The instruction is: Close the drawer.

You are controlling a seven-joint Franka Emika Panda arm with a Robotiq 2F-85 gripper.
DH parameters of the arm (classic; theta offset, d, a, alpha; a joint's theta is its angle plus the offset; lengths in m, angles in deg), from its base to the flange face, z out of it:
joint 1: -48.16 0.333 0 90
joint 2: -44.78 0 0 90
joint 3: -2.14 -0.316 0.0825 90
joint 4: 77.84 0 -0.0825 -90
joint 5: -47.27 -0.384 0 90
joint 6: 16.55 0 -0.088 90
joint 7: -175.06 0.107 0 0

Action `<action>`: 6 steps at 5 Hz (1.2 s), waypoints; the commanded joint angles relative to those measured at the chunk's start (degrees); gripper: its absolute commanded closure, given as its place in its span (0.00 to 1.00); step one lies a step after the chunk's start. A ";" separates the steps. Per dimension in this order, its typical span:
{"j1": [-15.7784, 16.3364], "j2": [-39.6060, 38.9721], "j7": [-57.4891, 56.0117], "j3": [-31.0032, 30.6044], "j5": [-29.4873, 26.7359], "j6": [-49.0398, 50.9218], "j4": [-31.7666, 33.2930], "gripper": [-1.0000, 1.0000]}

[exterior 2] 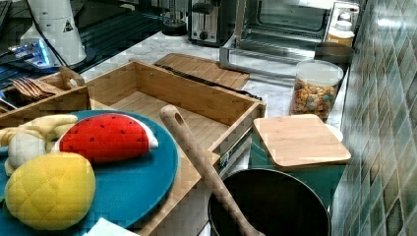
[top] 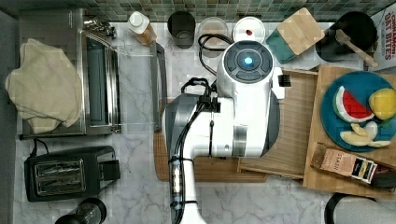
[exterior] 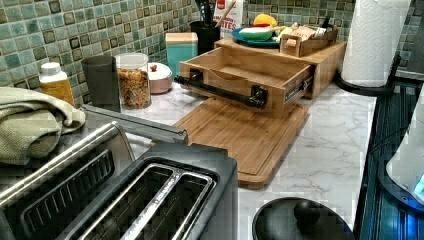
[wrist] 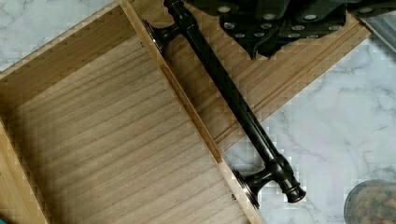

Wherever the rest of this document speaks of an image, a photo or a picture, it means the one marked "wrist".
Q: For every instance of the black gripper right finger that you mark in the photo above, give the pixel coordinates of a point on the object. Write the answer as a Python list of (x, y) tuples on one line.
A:
[(311, 21)]

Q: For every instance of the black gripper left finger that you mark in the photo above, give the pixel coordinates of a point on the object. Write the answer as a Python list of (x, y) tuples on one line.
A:
[(257, 36)]

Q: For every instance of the wooden drawer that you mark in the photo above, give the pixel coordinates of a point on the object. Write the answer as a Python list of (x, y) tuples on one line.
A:
[(95, 129)]

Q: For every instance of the bamboo cutting board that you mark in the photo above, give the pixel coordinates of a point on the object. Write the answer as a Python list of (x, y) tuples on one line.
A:
[(266, 83)]

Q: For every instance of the glass jar of cereal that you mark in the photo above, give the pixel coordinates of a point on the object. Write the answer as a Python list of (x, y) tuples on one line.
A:
[(371, 202)]

